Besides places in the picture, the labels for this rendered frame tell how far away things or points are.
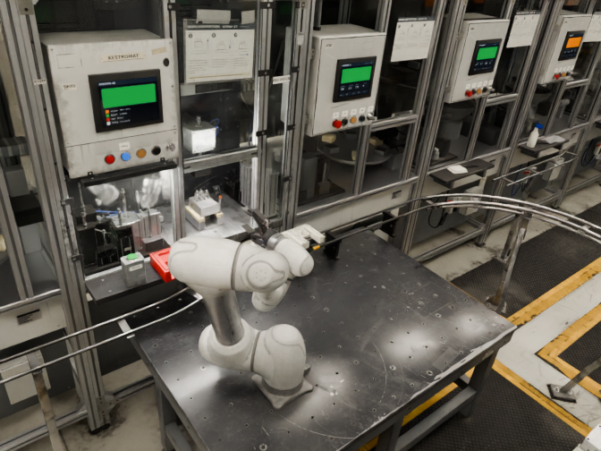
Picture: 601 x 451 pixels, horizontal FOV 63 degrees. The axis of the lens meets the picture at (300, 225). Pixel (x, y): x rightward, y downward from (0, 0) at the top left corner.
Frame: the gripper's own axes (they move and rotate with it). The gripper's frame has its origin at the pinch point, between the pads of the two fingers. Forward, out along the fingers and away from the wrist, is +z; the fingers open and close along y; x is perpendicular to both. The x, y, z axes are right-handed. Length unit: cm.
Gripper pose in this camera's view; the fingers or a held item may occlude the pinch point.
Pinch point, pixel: (247, 219)
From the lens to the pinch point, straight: 212.2
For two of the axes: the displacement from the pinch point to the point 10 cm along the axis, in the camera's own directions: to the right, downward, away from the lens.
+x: -7.9, 2.6, -5.6
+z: -6.1, -4.5, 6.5
